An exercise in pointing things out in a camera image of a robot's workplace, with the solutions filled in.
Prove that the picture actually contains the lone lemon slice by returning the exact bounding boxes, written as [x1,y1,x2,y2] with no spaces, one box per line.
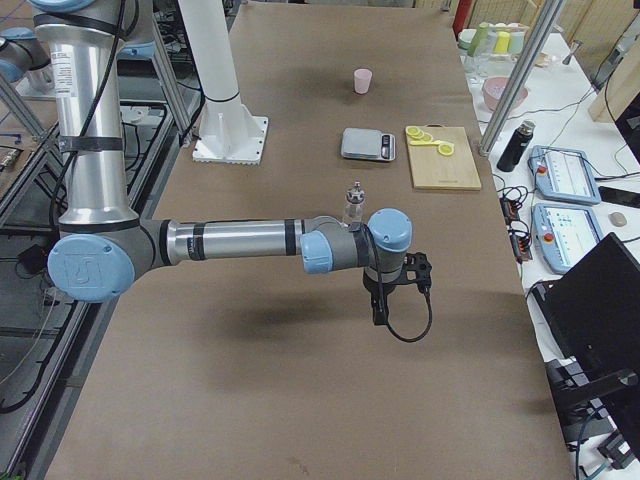
[437,144,455,156]

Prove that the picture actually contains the glass sauce bottle steel spout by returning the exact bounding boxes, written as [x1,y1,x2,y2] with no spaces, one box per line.
[342,181,365,225]

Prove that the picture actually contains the black laptop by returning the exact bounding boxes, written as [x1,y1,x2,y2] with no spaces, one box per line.
[532,233,639,375]

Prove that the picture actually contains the green plastic cup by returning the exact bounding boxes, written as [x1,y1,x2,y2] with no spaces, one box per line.
[467,22,491,57]

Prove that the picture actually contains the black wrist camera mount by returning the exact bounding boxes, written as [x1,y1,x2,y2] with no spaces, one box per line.
[397,252,432,294]

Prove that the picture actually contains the teach pendant tablet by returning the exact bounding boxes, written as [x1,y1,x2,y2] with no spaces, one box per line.
[528,145,601,205]
[532,202,603,275]

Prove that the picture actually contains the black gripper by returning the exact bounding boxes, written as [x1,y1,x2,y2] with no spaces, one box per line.
[361,252,406,326]

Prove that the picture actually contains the black water bottle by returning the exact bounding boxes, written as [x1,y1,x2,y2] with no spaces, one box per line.
[496,120,536,172]

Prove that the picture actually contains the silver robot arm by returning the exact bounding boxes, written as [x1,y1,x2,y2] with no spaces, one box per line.
[1,27,51,83]
[32,1,431,325]

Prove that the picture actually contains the yellow plastic knife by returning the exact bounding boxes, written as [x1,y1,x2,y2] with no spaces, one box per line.
[409,140,454,147]

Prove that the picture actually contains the grey digital kitchen scale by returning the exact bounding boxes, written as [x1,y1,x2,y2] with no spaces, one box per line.
[340,127,396,162]

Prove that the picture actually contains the lower teach pendant tablet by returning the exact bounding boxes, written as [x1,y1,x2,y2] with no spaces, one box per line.
[532,202,603,275]

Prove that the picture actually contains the black smartphone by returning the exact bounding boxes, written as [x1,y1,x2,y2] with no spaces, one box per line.
[598,186,640,209]

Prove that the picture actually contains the white camera pillar base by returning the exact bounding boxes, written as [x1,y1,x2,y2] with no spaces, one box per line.
[179,0,269,166]

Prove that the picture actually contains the upper teach pendant tablet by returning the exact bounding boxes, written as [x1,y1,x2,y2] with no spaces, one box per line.
[528,145,601,205]

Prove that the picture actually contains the wooden cutting board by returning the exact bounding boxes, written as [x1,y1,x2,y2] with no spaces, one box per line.
[404,125,481,191]

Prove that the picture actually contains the pink plastic cup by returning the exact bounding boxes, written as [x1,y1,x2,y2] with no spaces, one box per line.
[353,68,373,95]

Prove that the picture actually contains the yellow plastic cup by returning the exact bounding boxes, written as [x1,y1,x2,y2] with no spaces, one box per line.
[494,31,511,55]

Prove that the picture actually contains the pink bowl with ice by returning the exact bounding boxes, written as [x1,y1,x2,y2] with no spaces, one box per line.
[482,76,530,114]

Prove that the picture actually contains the aluminium frame post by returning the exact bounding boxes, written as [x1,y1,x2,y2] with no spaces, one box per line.
[478,0,565,157]

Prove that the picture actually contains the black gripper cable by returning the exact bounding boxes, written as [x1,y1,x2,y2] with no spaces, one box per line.
[367,224,434,344]

